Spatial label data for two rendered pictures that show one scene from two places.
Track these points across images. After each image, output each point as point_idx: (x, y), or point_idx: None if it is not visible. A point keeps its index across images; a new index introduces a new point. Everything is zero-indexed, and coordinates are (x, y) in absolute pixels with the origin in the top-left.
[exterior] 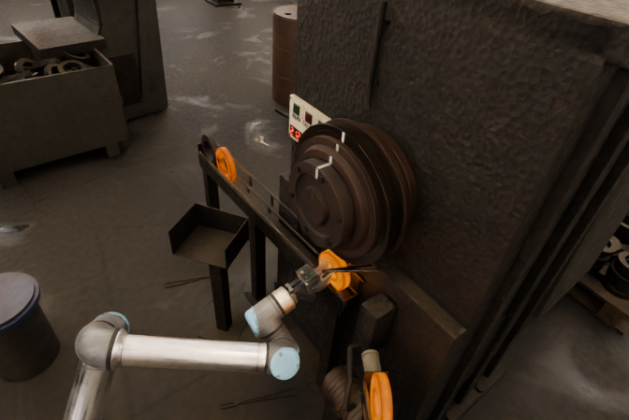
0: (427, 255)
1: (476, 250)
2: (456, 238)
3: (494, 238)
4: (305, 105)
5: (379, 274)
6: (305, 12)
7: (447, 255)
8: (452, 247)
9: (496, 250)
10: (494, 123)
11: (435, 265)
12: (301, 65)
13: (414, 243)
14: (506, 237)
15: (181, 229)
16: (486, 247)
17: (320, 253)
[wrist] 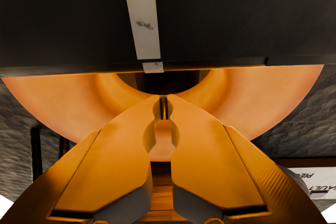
0: (28, 153)
1: (7, 184)
2: (30, 181)
3: (12, 194)
4: (319, 198)
5: (25, 118)
6: None
7: (14, 167)
8: (22, 175)
9: (0, 191)
10: None
11: (7, 151)
12: (317, 206)
13: (57, 153)
14: (9, 198)
15: None
16: (6, 188)
17: (278, 121)
